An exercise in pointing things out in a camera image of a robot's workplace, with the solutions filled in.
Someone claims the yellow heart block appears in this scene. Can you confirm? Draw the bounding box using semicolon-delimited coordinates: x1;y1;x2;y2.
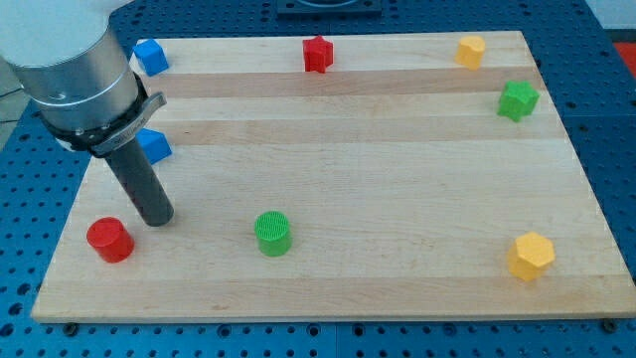
454;35;486;71

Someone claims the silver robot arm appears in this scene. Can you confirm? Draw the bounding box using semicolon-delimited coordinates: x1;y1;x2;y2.
1;0;166;157

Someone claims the green cylinder block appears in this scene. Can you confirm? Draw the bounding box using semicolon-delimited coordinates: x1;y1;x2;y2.
254;211;292;257

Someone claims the red star block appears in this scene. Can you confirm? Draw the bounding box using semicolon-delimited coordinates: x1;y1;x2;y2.
302;35;334;74

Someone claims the yellow hexagon block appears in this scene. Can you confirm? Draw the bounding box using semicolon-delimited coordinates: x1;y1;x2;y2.
507;232;556;281

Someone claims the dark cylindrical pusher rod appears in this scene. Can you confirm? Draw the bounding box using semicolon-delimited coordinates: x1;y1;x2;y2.
105;139;174;227

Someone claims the wooden board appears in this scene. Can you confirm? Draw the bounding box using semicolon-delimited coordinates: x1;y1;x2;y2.
32;31;635;323

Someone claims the red cylinder block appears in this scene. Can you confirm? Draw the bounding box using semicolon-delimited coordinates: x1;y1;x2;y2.
86;217;135;264

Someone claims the green star block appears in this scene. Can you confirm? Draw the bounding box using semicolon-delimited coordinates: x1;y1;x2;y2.
497;81;540;122

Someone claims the blue cube block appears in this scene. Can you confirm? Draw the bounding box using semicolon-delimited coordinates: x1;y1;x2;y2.
133;39;169;77

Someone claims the blue pentagon block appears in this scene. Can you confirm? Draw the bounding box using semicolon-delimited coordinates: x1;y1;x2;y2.
136;128;172;164

